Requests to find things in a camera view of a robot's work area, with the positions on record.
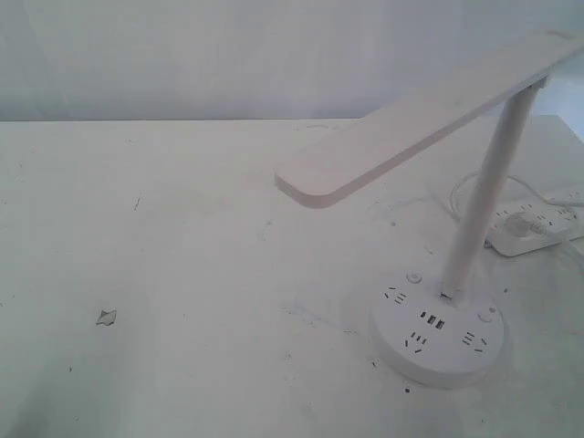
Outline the white power cable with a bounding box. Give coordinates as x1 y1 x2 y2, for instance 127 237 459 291
449 174 584 238

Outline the white power strip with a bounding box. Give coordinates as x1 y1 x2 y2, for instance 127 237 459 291
486 196 583 257

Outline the white desk lamp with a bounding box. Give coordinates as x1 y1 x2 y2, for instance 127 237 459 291
275 30 583 389

